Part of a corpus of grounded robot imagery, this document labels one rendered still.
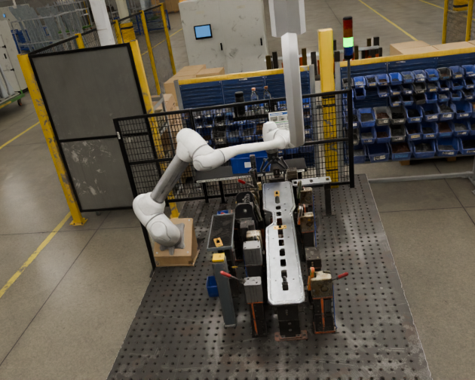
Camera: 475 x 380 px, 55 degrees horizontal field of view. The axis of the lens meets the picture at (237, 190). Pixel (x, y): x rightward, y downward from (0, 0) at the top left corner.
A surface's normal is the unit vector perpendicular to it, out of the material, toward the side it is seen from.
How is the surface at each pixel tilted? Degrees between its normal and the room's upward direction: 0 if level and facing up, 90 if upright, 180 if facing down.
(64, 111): 90
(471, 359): 0
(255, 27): 90
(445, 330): 0
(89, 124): 92
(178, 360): 0
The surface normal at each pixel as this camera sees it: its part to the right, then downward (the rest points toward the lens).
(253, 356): -0.14, -0.89
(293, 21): 0.27, 0.40
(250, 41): -0.11, 0.46
